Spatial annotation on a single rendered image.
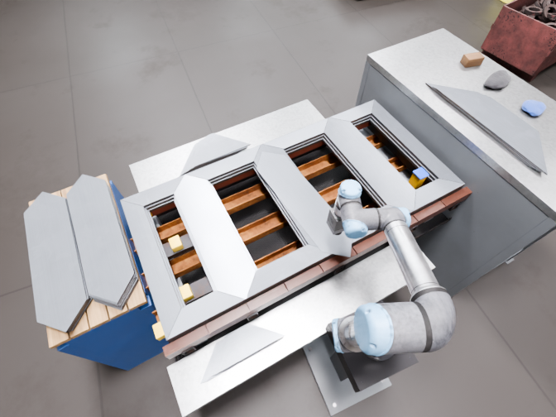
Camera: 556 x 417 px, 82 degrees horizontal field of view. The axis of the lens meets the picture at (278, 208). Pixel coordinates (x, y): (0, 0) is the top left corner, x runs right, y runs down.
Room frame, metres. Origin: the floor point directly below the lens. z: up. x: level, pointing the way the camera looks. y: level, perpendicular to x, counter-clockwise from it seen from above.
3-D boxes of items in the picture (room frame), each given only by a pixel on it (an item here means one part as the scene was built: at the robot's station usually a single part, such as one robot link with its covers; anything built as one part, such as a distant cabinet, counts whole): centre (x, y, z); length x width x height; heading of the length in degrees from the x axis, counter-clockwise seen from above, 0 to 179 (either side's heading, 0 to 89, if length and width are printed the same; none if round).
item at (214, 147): (1.31, 0.40, 0.77); 0.45 x 0.20 x 0.04; 118
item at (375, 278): (0.38, -0.15, 0.67); 1.30 x 0.20 x 0.03; 118
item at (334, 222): (0.66, -0.25, 1.08); 0.10 x 0.09 x 0.16; 20
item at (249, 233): (0.91, -0.09, 0.70); 1.66 x 0.08 x 0.05; 118
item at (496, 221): (1.23, -0.87, 0.51); 1.30 x 0.04 x 1.01; 28
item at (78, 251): (0.68, 0.93, 0.82); 0.80 x 0.40 x 0.06; 28
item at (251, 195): (1.10, 0.00, 0.70); 1.66 x 0.08 x 0.05; 118
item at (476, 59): (1.69, -1.12, 1.07); 0.10 x 0.06 x 0.05; 103
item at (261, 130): (1.38, 0.26, 0.74); 1.20 x 0.26 x 0.03; 118
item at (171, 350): (0.58, -0.27, 0.80); 1.62 x 0.04 x 0.06; 118
